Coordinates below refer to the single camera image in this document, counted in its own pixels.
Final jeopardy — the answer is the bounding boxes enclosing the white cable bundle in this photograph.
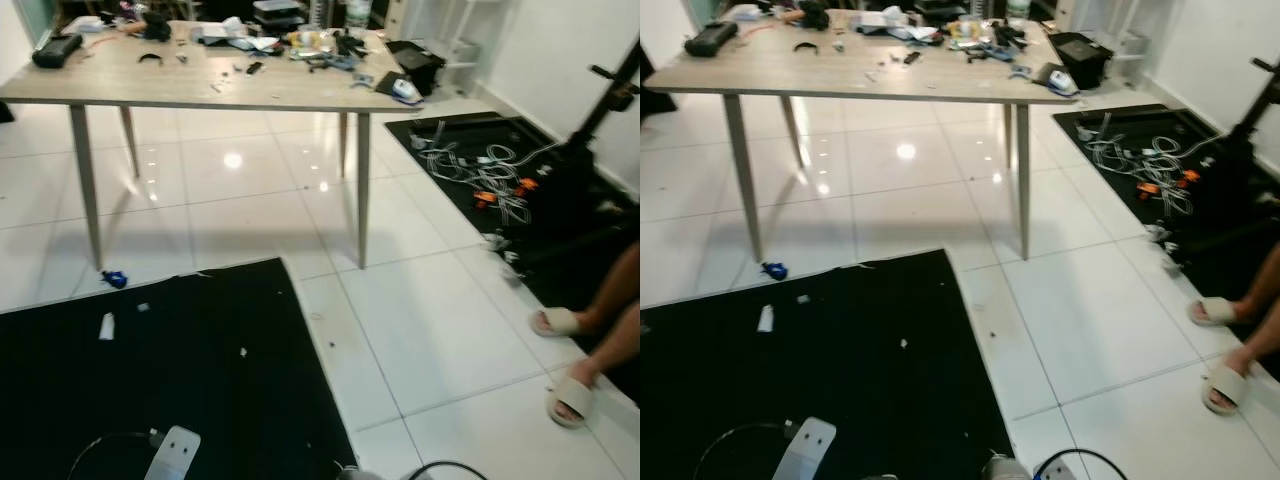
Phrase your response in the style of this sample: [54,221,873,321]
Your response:
[412,120,561,227]
[1082,112,1226,217]

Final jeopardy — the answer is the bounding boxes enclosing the white metal rack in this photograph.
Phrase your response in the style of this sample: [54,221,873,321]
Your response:
[398,0,483,98]
[1072,0,1153,87]

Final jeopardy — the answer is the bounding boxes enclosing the white and blue device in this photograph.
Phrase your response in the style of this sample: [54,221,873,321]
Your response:
[1036,63,1082,99]
[376,72,427,105]

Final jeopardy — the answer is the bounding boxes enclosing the person bare leg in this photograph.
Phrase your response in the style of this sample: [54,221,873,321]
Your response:
[1232,332,1280,387]
[574,243,641,333]
[570,303,641,393]
[1235,292,1280,325]

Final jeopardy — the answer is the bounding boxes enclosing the white paper sheets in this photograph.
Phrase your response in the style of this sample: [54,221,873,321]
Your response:
[850,6,941,43]
[192,16,281,51]

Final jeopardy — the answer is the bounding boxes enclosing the black zip case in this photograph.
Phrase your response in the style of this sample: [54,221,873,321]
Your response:
[685,21,739,57]
[32,34,84,69]

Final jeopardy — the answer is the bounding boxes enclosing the orange connector parts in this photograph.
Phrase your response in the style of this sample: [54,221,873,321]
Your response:
[473,178,543,208]
[1138,170,1201,200]

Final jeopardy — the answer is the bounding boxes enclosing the black open box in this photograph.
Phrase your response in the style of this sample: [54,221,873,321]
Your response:
[1047,31,1114,90]
[385,40,447,97]

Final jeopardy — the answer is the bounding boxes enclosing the black floor mat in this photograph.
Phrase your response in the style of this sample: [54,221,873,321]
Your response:
[1052,103,1280,353]
[640,249,1023,480]
[385,112,641,403]
[0,258,359,480]

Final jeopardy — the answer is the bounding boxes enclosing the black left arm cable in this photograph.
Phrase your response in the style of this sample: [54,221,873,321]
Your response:
[694,421,799,480]
[67,429,164,480]

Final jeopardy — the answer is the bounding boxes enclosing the beige slipper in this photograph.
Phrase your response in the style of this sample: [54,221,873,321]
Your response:
[1202,364,1252,417]
[544,374,599,430]
[1187,297,1242,328]
[529,307,587,339]

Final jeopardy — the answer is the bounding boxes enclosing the light wooden table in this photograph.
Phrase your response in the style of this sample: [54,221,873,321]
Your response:
[645,8,1083,263]
[0,18,433,273]

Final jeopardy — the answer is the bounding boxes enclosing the black tripod stand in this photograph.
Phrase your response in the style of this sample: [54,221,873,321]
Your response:
[556,40,641,236]
[1198,55,1280,206]

